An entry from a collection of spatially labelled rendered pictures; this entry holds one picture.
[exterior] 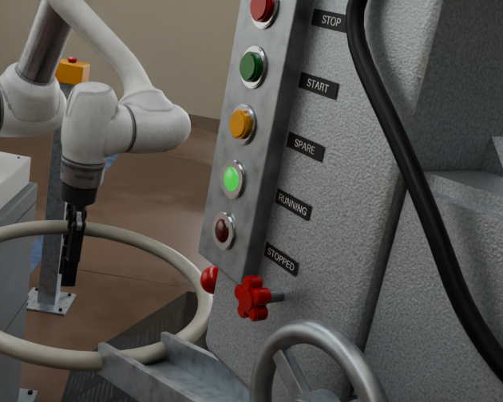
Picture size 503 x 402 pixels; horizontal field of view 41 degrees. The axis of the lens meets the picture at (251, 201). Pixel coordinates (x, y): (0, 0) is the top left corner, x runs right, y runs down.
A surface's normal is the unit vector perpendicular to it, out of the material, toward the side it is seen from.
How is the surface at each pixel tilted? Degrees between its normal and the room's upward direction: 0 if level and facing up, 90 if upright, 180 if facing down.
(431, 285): 90
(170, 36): 90
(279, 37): 90
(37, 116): 115
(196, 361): 90
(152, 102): 41
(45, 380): 0
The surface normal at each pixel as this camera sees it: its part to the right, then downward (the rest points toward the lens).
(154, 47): 0.01, 0.30
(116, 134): 0.70, 0.39
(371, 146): -0.80, 0.04
